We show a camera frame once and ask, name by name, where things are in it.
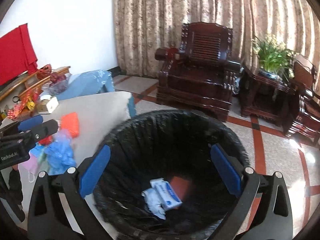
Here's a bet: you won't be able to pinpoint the dark wooden armchair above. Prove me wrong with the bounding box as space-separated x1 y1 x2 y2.
155 22 241 122
283 54 319 145

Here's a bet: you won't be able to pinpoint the glass snack bowl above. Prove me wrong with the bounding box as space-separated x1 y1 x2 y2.
7 89 40 121

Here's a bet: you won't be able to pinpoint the pink face mask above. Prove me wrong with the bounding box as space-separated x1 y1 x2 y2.
18 154 38 183

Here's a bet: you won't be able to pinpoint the blue covered side table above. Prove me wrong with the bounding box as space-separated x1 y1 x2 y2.
56 70 115 101

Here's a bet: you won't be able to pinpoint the red basket on cabinet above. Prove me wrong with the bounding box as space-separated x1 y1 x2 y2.
36 64 52 80

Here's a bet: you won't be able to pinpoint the floral beige curtain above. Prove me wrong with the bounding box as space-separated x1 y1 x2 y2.
108 0 320 95

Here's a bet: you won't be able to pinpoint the wooden tv cabinet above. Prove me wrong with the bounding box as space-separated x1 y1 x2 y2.
0 65 71 120

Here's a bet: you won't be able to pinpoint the orange foam fruit net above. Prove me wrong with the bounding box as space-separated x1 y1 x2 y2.
60 112 80 138

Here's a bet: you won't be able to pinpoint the gold tissue box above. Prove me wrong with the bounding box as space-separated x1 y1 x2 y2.
36 96 59 114

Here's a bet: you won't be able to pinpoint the red apples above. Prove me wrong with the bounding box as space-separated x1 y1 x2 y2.
50 72 66 83

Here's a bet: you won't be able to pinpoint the blue plastic glove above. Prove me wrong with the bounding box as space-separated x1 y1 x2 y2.
41 129 76 175

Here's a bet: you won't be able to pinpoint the green potted plant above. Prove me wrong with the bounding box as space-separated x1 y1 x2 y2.
252 34 296 81

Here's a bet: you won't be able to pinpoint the glass fruit bowl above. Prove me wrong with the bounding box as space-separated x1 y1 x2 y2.
41 73 71 96

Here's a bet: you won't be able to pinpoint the red cloth cover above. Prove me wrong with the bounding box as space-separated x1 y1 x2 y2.
0 23 37 85

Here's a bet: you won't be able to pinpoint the red plastic bag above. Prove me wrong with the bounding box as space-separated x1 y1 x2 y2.
37 135 54 146

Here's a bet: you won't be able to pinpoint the dark wooden side table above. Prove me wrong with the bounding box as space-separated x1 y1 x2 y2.
238 66 296 126

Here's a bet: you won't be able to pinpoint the blue white cardboard box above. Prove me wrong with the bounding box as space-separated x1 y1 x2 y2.
150 178 182 211

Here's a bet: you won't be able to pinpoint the black trash bin with bag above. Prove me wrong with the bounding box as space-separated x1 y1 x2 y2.
93 110 249 239

